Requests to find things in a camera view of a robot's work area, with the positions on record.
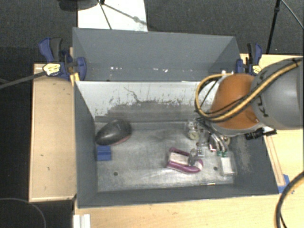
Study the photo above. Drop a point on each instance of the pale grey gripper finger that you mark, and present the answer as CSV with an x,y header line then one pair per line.
x,y
201,152
192,158

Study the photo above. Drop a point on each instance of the purple and white plastic object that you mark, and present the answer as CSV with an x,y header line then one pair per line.
x,y
178,160

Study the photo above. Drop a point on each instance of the clear plastic box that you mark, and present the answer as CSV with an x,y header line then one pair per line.
x,y
226,166

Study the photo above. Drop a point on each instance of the grey metal bin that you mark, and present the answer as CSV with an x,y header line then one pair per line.
x,y
147,148

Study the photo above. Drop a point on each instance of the black computer mouse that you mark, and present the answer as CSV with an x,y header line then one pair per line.
x,y
113,132

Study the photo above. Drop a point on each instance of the blue plastic block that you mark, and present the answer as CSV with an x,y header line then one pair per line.
x,y
103,153

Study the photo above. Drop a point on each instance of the pale wood flat board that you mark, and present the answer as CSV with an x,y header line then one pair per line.
x,y
53,136

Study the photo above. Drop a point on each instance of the black cylinder on white bracket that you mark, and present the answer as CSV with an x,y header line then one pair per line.
x,y
254,134

